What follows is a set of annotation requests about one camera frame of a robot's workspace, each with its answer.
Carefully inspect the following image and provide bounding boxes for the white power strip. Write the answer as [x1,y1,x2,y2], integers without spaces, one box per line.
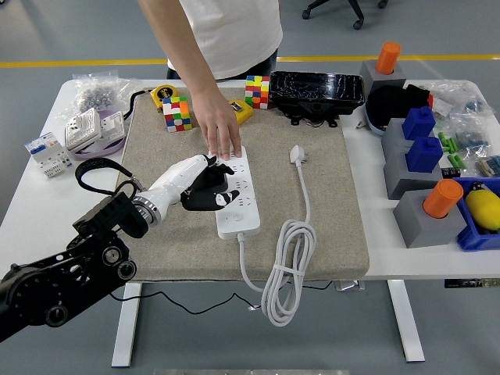
[208,145,262,241]

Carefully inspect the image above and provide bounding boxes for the yellow tape measure black label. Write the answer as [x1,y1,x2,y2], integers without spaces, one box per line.
[151,84,179,114]

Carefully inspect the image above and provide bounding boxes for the grey-brown mat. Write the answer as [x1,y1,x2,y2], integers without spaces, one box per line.
[96,87,371,283]

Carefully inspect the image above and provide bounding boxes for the clear bag of metal nuts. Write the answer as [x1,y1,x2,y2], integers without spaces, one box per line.
[71,71,136,118]

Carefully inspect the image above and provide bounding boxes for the clear bag of white parts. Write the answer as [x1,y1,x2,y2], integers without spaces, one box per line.
[428,79,477,119]

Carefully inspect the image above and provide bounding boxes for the white table leg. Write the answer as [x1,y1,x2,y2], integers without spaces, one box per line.
[386,279,426,363]
[111,283,142,368]

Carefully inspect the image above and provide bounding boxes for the grey block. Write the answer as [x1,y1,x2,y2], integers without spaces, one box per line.
[392,190,469,249]
[381,117,416,154]
[382,145,455,201]
[359,59,408,95]

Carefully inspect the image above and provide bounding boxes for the person's right hand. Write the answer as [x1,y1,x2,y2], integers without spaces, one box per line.
[190,88,243,161]

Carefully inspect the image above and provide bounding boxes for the black office chair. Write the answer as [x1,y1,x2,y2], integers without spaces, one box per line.
[301,0,389,30]

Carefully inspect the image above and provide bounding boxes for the clear bag of tan components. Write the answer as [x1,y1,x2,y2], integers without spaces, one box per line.
[474,154,500,179]

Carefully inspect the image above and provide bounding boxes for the black glossy tray device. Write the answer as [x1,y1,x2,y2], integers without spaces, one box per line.
[269,70,366,128]

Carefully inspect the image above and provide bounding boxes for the black table control panel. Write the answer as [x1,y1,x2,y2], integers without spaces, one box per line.
[444,277,500,289]

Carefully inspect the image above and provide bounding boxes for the blue plastic bin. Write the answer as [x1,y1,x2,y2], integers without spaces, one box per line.
[452,176,500,252]

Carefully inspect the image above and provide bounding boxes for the colourful puzzle cube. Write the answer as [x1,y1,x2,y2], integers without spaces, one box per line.
[162,95,194,134]
[245,75,271,110]

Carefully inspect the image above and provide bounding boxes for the silver bracket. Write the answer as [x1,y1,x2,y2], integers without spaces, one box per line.
[334,279,367,292]

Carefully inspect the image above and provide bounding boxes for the yellow toy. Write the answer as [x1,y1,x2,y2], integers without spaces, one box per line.
[464,180,500,232]

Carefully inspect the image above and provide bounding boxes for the person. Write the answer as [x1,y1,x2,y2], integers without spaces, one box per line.
[137,0,284,161]

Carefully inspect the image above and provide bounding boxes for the blue block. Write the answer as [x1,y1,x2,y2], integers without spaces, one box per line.
[405,136,445,173]
[402,105,437,141]

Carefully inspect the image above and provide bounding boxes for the orange cylinder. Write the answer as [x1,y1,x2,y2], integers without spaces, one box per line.
[422,178,465,219]
[374,41,402,76]

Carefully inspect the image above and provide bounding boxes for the white blue circuit breaker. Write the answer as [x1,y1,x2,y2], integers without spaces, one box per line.
[23,130,75,180]

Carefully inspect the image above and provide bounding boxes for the small clear bag blue parts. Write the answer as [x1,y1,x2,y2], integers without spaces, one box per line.
[463,95,496,119]

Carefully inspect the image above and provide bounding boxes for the white power strip cord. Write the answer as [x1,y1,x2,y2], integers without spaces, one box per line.
[237,145,318,327]

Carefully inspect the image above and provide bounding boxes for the large clear bag blue parts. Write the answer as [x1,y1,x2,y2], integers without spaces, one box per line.
[449,113,492,155]

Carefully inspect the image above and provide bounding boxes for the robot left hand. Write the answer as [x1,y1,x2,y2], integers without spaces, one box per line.
[147,154,240,219]

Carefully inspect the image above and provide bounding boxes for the white wall socket panel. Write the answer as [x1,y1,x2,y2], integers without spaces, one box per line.
[64,107,102,154]

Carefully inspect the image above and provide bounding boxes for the white blue round dish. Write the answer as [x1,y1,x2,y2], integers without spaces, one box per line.
[363,99,388,138]

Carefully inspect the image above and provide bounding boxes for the white switch panel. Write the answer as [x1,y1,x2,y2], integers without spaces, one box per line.
[99,111,127,140]

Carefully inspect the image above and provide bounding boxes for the thick black cable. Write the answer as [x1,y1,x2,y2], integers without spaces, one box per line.
[123,90,153,120]

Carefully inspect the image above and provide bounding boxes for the black power adapter plug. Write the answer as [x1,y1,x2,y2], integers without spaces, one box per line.
[191,163,230,196]

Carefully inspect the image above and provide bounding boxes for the thin black adapter cord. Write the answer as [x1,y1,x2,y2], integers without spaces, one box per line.
[108,280,338,316]

